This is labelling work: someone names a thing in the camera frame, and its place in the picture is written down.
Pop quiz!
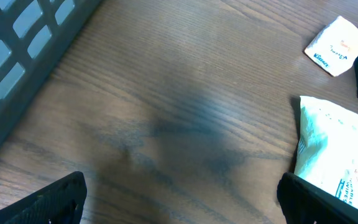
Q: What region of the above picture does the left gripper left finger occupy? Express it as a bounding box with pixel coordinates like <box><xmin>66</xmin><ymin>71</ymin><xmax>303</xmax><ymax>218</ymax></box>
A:
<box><xmin>0</xmin><ymin>171</ymin><xmax>87</xmax><ymax>224</ymax></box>

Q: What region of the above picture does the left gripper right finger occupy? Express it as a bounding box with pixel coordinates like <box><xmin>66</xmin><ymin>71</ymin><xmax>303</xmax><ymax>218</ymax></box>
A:
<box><xmin>277</xmin><ymin>172</ymin><xmax>358</xmax><ymax>224</ymax></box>

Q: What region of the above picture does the teal wet wipes pack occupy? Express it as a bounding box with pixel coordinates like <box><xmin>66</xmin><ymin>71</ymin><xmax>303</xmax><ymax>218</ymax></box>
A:
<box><xmin>295</xmin><ymin>96</ymin><xmax>358</xmax><ymax>209</ymax></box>

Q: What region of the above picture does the small orange snack packet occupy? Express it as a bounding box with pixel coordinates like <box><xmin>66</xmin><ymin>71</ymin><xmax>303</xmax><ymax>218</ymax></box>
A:
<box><xmin>304</xmin><ymin>16</ymin><xmax>358</xmax><ymax>77</ymax></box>

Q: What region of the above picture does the grey plastic basket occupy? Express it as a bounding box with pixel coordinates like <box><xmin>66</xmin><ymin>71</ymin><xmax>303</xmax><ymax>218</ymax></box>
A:
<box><xmin>0</xmin><ymin>0</ymin><xmax>101</xmax><ymax>147</ymax></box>

